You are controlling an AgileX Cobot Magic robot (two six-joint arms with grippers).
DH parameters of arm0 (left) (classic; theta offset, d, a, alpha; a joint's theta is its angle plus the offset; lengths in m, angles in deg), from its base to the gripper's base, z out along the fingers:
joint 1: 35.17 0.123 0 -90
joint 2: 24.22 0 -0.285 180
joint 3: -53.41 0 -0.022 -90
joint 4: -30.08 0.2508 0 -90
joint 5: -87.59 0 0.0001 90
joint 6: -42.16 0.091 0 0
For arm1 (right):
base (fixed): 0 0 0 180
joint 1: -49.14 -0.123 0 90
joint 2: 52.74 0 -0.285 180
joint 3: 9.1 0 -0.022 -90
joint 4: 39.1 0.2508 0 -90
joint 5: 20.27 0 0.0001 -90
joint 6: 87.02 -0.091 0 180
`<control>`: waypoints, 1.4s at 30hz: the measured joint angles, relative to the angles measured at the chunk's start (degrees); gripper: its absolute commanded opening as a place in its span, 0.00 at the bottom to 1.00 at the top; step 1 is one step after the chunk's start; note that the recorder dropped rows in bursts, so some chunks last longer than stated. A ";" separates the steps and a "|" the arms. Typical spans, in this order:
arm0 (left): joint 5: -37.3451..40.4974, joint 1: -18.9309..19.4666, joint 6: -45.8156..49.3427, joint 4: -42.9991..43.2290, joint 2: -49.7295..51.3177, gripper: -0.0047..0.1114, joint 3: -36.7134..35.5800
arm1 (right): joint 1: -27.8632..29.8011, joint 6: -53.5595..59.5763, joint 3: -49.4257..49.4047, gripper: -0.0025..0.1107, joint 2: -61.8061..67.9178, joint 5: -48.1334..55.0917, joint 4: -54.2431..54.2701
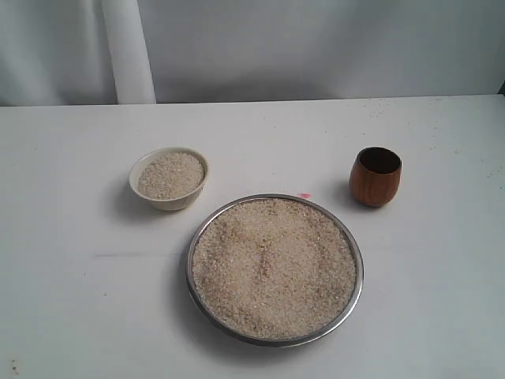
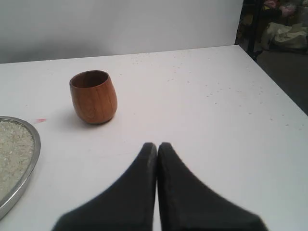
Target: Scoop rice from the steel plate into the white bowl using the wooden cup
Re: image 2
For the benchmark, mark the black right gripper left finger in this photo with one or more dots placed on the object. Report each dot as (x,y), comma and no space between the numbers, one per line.
(127,205)

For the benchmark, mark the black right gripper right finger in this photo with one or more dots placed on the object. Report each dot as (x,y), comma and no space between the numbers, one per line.
(187,204)

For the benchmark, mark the round metal rice tray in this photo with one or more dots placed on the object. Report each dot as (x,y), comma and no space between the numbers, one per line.
(20,146)

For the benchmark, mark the white plastic bags pile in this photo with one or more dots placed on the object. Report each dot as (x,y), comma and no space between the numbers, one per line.
(279,36)

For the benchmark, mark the black metal rack post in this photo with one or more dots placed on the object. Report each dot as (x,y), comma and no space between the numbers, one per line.
(253,34)

